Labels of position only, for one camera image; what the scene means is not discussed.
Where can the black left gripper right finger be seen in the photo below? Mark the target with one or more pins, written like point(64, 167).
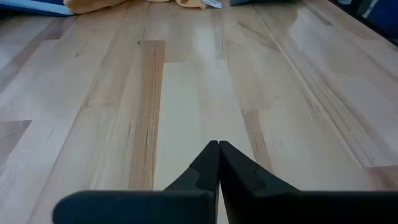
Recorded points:
point(264, 205)

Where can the navy white striped fabric bin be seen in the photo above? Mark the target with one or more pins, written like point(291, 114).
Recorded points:
point(31, 7)

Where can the white handwritten paper label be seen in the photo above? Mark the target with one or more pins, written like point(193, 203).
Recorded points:
point(213, 3)

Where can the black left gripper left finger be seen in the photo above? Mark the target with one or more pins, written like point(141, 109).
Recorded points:
point(186, 205)

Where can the orange towel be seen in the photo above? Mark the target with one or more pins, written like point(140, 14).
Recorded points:
point(87, 4)

